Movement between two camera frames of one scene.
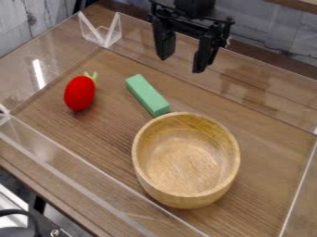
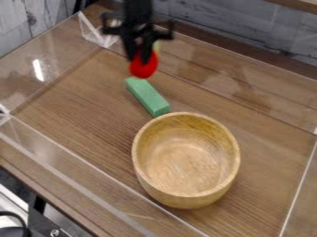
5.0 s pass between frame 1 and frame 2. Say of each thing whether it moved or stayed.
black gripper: moved
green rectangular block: stayed
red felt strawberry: moved
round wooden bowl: stayed
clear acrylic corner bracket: stayed
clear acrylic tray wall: stayed
